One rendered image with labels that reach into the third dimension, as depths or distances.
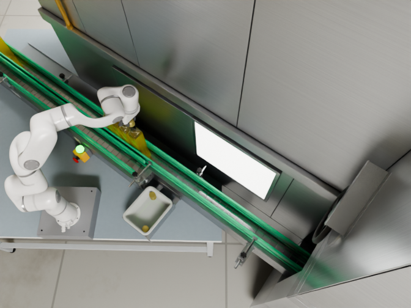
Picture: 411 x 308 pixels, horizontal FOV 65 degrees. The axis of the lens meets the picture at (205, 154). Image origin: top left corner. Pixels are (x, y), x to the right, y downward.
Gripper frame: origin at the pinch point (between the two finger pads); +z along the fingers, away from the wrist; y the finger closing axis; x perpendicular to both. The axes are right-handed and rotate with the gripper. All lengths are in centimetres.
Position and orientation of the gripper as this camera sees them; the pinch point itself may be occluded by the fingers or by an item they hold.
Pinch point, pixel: (129, 120)
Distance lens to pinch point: 157.0
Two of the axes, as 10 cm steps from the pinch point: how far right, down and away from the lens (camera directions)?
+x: 7.7, 6.4, -0.3
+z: -2.1, 2.9, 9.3
